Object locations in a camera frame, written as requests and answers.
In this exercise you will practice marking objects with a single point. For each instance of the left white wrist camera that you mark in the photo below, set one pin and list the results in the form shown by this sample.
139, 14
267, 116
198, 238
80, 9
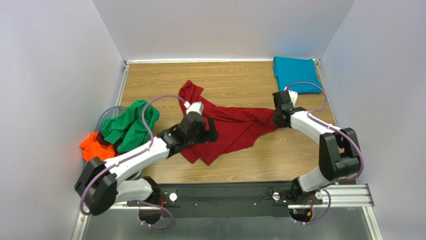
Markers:
195, 107

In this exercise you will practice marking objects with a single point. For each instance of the dark red t shirt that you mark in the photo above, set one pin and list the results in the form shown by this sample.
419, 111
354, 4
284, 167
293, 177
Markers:
238, 127

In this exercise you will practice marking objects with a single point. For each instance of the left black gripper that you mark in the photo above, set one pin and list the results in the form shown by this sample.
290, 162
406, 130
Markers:
206, 132

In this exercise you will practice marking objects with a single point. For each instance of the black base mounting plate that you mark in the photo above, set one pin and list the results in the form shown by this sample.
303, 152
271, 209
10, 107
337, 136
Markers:
236, 199

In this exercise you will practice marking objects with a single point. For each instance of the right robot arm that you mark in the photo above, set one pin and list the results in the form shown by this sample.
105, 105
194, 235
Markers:
338, 154

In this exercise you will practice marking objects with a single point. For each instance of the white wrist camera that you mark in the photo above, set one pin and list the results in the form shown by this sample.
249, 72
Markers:
195, 107
293, 95

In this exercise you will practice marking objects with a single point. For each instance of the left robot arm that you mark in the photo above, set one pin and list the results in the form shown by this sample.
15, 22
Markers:
105, 183

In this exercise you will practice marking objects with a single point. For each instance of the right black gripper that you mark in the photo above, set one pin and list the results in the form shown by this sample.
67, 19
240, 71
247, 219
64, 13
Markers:
277, 117

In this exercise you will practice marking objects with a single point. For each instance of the orange t shirt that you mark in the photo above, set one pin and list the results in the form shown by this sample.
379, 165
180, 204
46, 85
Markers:
95, 146

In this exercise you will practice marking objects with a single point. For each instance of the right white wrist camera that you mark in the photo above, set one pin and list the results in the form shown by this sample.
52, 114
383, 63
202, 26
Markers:
293, 95

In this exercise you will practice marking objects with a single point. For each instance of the green t shirt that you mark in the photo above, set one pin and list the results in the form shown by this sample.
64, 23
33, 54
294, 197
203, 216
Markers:
130, 129

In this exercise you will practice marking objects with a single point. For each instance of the folded blue t shirt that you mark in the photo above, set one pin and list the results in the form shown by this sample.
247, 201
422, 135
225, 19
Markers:
293, 70

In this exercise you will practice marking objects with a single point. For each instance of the aluminium rail frame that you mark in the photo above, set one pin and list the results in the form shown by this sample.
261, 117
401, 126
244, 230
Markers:
349, 215

